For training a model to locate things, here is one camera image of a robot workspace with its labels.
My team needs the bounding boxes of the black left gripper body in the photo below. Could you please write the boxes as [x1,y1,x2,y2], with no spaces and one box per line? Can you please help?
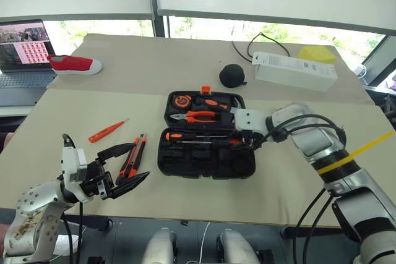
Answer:
[79,158,115,200]

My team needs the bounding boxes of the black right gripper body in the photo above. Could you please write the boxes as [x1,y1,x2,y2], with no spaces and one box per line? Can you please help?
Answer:
[239,128,264,151]

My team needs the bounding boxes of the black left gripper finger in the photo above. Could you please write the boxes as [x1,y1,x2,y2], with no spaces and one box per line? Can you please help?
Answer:
[108,171,151,200]
[97,142,136,166]

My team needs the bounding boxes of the black plastic tool case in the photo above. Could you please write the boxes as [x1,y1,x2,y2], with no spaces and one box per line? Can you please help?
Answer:
[157,85,257,181]

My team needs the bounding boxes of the orange black utility knife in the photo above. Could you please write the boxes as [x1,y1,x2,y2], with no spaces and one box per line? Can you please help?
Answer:
[115,134,147,186]

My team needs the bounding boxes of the orange tester screwdriver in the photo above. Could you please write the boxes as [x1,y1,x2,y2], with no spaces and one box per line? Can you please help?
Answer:
[88,117,131,144]

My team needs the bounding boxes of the black round fabric object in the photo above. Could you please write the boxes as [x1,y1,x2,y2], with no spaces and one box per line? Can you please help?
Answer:
[218,63,248,89]

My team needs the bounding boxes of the orange black tape measure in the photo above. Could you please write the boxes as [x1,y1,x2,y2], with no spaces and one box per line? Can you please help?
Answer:
[172,94,193,109]

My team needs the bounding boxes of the orange black screwdriver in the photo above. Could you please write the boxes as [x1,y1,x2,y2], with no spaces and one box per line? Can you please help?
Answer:
[165,132,215,143]

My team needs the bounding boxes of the silver rounded robot leg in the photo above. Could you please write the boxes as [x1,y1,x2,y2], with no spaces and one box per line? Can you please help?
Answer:
[216,229,260,264]
[141,228,178,264]

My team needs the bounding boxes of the long white cardboard box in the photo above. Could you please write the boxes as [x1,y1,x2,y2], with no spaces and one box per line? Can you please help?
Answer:
[251,51,338,93]

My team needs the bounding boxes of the red canvas shoe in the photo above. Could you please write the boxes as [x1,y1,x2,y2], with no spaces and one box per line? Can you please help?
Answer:
[46,54,103,76]

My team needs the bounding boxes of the yellow plastic object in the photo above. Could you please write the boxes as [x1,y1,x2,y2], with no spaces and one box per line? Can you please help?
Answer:
[297,45,338,65]

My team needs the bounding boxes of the black table foot bar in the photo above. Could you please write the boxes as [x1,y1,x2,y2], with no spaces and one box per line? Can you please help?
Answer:
[280,226,345,241]

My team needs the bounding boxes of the yellow zip tie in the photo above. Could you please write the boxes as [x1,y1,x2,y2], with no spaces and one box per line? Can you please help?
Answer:
[317,130,396,176]

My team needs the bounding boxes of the grey open laptop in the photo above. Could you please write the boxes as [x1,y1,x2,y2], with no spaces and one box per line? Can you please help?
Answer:
[0,19,58,108]

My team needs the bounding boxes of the dark framed monitor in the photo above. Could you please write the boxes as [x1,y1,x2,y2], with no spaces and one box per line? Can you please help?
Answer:
[359,33,396,88]

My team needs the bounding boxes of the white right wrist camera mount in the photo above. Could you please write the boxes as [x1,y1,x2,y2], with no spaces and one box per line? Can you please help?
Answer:
[230,107,269,134]

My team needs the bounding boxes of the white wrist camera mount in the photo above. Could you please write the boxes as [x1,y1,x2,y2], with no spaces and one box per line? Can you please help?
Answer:
[59,145,94,203]
[230,107,269,134]

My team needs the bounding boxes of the orange black stubby tool handle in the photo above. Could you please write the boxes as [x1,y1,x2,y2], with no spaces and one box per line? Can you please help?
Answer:
[194,96,230,111]

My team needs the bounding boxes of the orange handled pliers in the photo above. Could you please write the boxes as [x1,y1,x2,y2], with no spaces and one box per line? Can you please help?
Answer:
[169,109,222,124]

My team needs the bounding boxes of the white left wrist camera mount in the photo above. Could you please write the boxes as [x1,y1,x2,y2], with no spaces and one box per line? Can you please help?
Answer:
[59,145,94,203]

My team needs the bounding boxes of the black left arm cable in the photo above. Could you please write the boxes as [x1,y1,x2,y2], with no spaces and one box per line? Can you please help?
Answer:
[61,133,85,264]

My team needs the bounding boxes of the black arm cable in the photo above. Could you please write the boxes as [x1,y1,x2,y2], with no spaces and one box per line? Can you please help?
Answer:
[61,133,85,264]
[259,114,347,145]

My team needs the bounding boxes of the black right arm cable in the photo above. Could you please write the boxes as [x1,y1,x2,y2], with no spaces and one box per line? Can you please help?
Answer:
[259,114,347,145]

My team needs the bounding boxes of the thin black cable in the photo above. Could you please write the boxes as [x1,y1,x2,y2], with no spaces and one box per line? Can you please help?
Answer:
[231,32,291,63]

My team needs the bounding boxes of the thin white cable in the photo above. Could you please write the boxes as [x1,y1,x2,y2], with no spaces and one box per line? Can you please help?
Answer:
[199,221,212,264]

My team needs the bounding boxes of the dark window frame post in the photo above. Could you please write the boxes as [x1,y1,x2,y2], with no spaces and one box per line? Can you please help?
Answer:
[146,0,170,38]

